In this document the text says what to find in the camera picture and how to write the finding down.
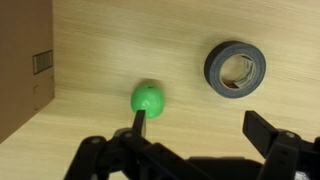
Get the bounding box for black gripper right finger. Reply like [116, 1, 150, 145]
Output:
[243, 110, 320, 180]

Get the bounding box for green toy apple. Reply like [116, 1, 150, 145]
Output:
[130, 83, 166, 120]

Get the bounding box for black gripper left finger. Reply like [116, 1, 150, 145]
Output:
[63, 109, 208, 180]

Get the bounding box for black tape roll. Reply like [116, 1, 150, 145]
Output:
[203, 40, 267, 100]

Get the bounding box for brown cardboard box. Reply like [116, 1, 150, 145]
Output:
[0, 0, 56, 145]

